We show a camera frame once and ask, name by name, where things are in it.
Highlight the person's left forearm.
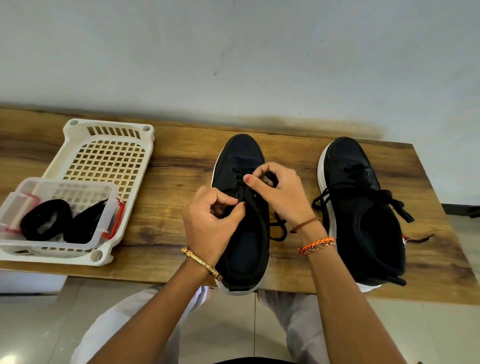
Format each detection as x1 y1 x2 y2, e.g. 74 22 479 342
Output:
87 257 220 364

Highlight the black rolled band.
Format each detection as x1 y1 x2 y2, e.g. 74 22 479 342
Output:
19 198 73 242
63 198 111 246

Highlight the white box under table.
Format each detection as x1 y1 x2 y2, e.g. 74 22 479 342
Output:
0 267 68 296

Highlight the white plastic lattice basket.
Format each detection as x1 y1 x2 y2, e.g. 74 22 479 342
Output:
0 118 156 267

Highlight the black shoelace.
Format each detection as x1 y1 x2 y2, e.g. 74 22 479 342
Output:
311 165 437 288
228 168 290 243

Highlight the person's left hand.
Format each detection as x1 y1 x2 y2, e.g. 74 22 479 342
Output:
182 185 247 268

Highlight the gold bracelet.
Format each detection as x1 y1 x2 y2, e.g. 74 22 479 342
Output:
179 245 225 283

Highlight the clear container with red handles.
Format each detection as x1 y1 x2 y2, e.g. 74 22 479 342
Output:
0 177 128 249

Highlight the person's right forearm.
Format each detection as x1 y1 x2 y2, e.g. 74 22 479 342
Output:
295 223 411 364

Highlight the person's right hand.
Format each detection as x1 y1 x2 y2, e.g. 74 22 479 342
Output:
242 161 317 231

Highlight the person's black shirt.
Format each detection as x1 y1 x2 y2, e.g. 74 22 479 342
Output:
213 356 299 364

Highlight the orange braided bracelet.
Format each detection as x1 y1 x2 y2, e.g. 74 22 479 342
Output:
296 235 337 258

